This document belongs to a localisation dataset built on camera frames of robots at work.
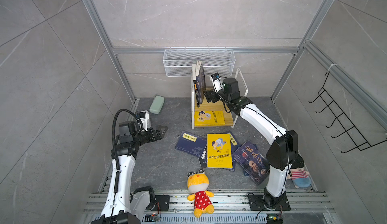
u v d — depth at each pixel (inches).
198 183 28.7
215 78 27.9
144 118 26.8
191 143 37.1
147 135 25.8
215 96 29.6
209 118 40.4
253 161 33.0
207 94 29.4
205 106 34.6
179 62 39.9
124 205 15.6
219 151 34.4
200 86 32.9
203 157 34.5
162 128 27.4
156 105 44.0
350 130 25.0
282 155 19.0
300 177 30.0
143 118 26.8
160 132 26.0
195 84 29.1
